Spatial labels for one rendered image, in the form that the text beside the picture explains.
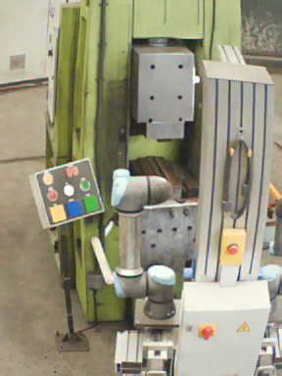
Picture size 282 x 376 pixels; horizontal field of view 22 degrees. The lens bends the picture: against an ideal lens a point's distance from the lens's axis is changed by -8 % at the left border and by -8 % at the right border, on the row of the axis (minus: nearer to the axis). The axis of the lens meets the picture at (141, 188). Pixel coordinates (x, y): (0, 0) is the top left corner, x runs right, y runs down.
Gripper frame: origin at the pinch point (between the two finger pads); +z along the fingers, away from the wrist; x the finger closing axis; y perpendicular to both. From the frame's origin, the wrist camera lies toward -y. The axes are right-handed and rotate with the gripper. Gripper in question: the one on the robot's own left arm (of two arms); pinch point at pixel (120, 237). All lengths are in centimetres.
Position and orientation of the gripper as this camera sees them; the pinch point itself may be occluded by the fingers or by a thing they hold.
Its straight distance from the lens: 371.1
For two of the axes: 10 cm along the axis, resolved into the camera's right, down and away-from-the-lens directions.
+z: -0.2, 9.1, 4.2
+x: 10.0, 0.4, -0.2
